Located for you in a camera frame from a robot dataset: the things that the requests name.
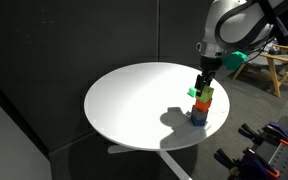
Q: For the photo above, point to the green block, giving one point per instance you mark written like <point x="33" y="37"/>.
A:
<point x="192" y="91"/>

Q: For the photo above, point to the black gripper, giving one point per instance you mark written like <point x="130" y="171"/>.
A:
<point x="210" y="66"/>

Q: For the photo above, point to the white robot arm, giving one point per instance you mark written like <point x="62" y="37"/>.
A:
<point x="237" y="23"/>

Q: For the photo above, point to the white table base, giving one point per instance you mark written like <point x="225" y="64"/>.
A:
<point x="170" y="161"/>

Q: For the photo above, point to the blue block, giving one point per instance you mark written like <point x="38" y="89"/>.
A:
<point x="198" y="122"/>

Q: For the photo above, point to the clear plastic bag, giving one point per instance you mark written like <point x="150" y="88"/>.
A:
<point x="273" y="50"/>

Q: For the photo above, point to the wooden armchair grey cushion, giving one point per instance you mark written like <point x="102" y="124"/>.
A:
<point x="275" y="66"/>

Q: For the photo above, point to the grey block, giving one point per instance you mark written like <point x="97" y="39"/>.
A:
<point x="199" y="114"/>

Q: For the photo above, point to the purple black spring clamp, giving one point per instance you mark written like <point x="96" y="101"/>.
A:
<point x="250" y="163"/>
<point x="277" y="133"/>

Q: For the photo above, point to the yellow block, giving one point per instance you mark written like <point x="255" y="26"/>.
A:
<point x="206" y="95"/>

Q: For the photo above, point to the orange block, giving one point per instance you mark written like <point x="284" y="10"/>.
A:
<point x="203" y="105"/>

